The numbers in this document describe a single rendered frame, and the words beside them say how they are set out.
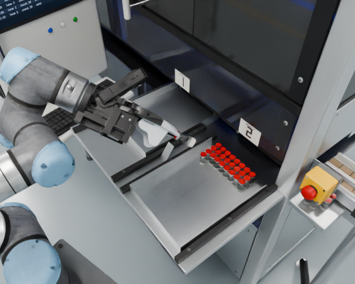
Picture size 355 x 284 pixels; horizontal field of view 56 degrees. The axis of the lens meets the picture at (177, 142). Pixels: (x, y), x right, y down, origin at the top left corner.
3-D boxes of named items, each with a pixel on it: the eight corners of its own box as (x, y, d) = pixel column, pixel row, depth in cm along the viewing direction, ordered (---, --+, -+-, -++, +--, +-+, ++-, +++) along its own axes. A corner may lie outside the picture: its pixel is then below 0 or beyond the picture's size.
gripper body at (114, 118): (124, 146, 73) (72, 121, 70) (140, 111, 74) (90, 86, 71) (129, 144, 66) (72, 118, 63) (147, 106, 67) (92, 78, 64)
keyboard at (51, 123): (107, 80, 158) (106, 76, 156) (128, 92, 152) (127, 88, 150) (34, 124, 137) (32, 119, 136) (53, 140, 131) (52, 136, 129)
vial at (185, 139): (197, 138, 73) (180, 129, 72) (193, 147, 72) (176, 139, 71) (194, 139, 75) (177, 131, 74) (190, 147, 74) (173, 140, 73)
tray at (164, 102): (177, 86, 143) (177, 79, 140) (218, 118, 129) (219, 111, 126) (108, 119, 129) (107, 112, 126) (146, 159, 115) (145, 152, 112)
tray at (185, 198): (211, 143, 120) (211, 137, 117) (265, 191, 105) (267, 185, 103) (130, 191, 105) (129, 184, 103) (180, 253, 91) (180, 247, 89)
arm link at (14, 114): (3, 161, 62) (23, 111, 59) (-16, 129, 68) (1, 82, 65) (42, 162, 69) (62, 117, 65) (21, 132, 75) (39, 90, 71)
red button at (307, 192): (306, 187, 95) (310, 179, 92) (318, 197, 93) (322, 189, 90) (297, 194, 93) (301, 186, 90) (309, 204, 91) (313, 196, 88)
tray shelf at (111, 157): (171, 84, 147) (171, 80, 146) (298, 186, 109) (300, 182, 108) (70, 131, 127) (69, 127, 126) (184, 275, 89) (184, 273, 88)
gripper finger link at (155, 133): (171, 155, 71) (131, 137, 69) (181, 131, 72) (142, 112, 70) (173, 155, 68) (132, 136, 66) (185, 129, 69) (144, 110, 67)
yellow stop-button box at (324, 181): (313, 177, 99) (320, 161, 94) (334, 192, 96) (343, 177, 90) (297, 189, 96) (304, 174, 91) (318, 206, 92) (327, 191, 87)
